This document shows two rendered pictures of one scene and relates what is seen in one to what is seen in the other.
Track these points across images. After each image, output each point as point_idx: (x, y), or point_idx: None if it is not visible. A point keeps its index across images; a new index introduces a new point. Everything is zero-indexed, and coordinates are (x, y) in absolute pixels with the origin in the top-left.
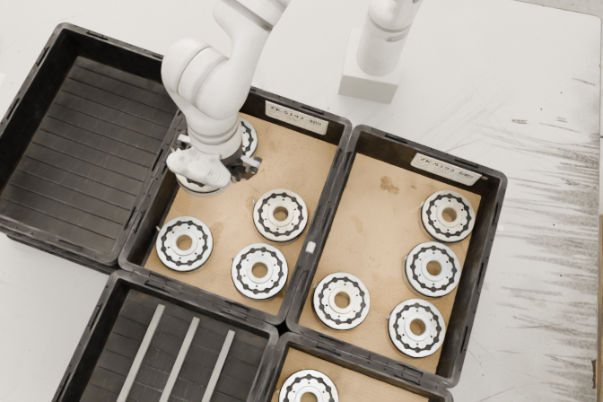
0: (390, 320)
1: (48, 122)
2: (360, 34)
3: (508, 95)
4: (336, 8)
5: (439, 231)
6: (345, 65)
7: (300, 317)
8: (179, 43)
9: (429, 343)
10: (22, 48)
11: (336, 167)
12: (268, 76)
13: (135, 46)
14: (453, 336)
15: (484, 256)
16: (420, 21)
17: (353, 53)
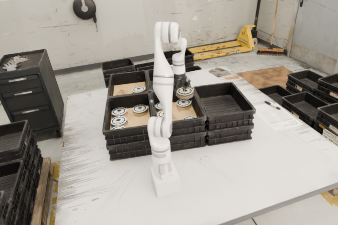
0: (125, 109)
1: (239, 110)
2: (174, 177)
3: (102, 207)
4: (196, 205)
5: (119, 127)
6: (172, 164)
7: (148, 107)
8: (183, 38)
9: (114, 110)
10: (280, 138)
11: (154, 115)
12: (201, 167)
13: (231, 113)
14: (109, 109)
15: (105, 115)
16: (155, 221)
17: (172, 169)
